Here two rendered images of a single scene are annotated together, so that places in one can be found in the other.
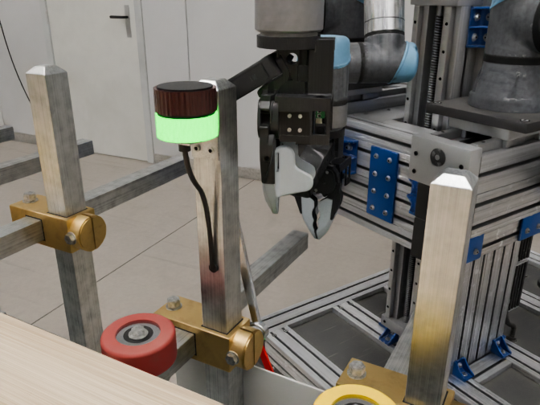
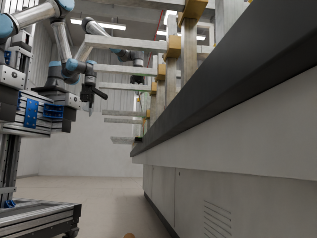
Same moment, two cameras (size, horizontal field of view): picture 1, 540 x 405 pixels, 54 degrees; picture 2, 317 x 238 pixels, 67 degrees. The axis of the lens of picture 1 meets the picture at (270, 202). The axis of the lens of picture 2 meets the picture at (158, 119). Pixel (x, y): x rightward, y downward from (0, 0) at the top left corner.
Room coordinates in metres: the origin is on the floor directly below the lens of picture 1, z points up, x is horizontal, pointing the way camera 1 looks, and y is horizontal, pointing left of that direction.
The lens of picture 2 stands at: (1.46, 1.38, 0.53)
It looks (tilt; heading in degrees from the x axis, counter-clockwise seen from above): 10 degrees up; 233
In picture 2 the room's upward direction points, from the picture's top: 2 degrees clockwise
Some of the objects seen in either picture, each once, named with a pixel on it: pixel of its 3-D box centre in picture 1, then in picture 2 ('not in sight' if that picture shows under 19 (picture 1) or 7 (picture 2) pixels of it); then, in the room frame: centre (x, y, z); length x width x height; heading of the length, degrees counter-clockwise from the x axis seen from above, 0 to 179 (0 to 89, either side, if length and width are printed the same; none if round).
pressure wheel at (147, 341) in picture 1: (142, 371); not in sight; (0.49, 0.14, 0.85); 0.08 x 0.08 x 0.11
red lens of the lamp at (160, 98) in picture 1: (185, 98); not in sight; (0.52, 0.08, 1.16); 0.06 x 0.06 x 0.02
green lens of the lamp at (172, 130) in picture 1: (186, 124); not in sight; (0.52, 0.08, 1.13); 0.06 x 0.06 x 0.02
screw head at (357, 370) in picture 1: (357, 369); not in sight; (0.47, -0.09, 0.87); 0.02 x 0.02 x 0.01
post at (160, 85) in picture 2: not in sight; (160, 87); (0.80, 0.50, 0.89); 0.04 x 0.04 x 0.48; 61
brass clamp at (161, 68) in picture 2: not in sight; (161, 74); (0.81, 0.52, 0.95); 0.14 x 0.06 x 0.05; 61
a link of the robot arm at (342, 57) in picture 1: (326, 69); (90, 69); (0.93, -0.10, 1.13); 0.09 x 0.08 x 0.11; 4
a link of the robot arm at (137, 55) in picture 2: not in sight; (137, 54); (0.62, -0.02, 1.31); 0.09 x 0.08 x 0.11; 122
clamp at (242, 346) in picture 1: (206, 335); (149, 115); (0.57, 0.08, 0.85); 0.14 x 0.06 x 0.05; 61
